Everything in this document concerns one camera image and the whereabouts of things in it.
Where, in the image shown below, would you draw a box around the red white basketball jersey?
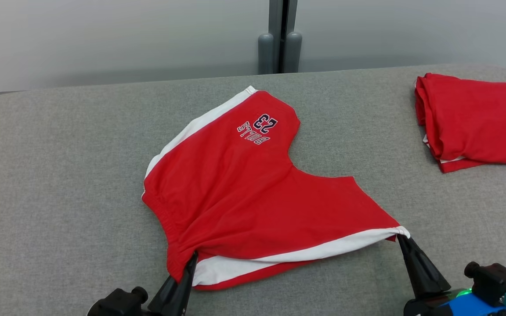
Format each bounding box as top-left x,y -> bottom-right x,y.
414,72 -> 506,173

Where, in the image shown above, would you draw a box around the red white basketball shorts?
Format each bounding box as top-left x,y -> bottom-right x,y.
141,86 -> 411,291

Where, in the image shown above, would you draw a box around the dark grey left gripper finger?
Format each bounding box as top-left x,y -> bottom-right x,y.
170,252 -> 199,316
148,277 -> 179,314

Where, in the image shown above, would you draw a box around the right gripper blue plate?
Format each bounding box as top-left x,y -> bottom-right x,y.
397,236 -> 506,316

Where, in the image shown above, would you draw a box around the dark grey vertical wall post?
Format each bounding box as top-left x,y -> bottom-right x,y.
268,0 -> 298,74

